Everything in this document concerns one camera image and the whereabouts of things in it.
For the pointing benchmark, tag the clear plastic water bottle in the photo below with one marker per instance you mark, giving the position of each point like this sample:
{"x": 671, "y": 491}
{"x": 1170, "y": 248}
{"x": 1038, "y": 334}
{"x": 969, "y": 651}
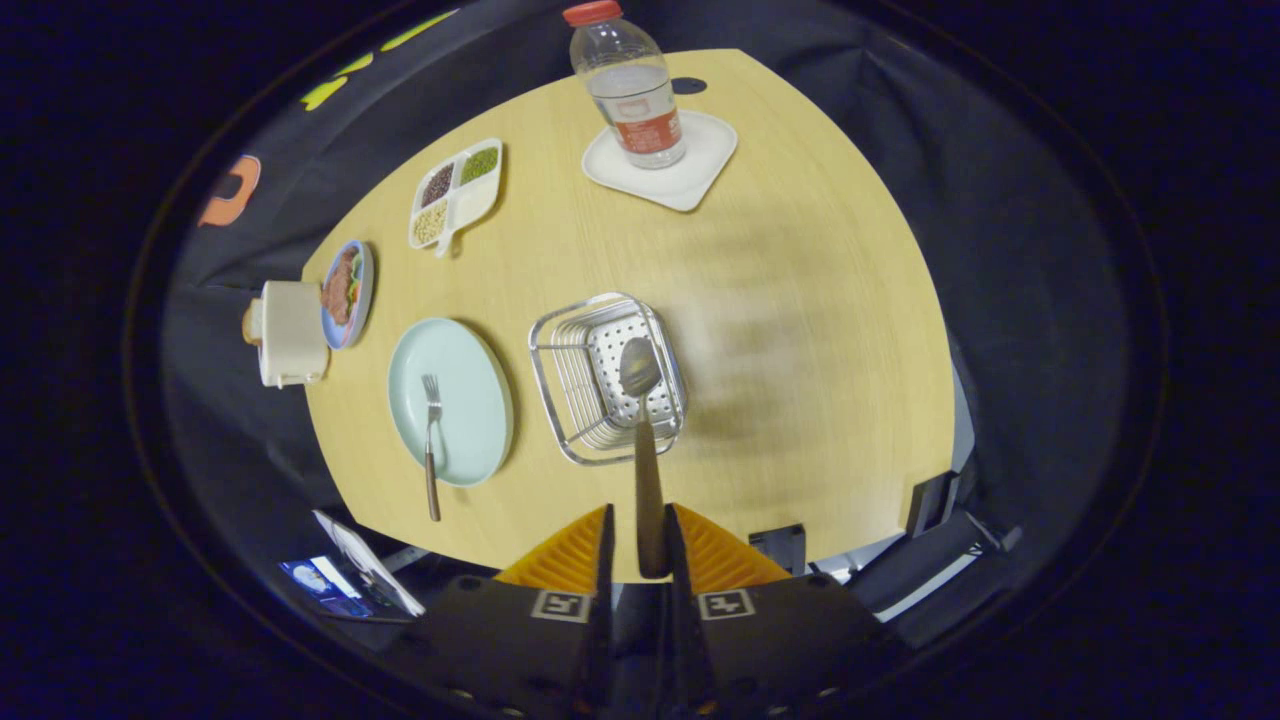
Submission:
{"x": 630, "y": 90}

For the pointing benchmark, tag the blue rimmed plate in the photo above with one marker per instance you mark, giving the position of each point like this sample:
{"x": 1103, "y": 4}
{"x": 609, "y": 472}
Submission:
{"x": 366, "y": 270}

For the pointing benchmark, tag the toasted bread slice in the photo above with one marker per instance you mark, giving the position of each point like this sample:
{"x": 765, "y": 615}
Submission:
{"x": 250, "y": 325}

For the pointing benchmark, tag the cream toaster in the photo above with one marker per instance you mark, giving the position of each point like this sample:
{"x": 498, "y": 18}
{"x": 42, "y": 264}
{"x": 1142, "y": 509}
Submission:
{"x": 290, "y": 335}

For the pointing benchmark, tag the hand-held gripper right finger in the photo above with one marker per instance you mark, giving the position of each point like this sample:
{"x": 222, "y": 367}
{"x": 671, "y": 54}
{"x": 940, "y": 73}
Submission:
{"x": 678, "y": 560}

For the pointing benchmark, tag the white square coaster tray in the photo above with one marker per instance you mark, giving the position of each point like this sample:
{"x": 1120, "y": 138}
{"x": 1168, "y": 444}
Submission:
{"x": 695, "y": 180}

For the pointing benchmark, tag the white flat panel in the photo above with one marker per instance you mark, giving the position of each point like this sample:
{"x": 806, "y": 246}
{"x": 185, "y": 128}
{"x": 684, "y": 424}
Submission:
{"x": 375, "y": 565}

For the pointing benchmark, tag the meat and vegetable food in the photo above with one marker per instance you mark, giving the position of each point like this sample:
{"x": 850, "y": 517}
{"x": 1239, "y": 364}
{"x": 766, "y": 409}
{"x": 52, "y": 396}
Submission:
{"x": 340, "y": 290}

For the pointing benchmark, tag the black office chair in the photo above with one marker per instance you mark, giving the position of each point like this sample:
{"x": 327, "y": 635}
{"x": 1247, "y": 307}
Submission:
{"x": 910, "y": 570}

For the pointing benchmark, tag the pale green round plate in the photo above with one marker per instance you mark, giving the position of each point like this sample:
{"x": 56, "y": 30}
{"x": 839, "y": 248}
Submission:
{"x": 470, "y": 400}

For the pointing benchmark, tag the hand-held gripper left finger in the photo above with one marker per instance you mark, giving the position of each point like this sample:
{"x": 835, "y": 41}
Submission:
{"x": 603, "y": 560}

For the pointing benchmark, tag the lit display screen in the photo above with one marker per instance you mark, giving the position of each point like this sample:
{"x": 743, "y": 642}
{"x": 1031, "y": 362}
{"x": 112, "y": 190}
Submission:
{"x": 320, "y": 585}

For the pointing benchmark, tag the white divided dish of beans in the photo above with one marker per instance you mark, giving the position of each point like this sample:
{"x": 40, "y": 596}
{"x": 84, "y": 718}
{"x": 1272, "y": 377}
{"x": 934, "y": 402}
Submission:
{"x": 470, "y": 200}

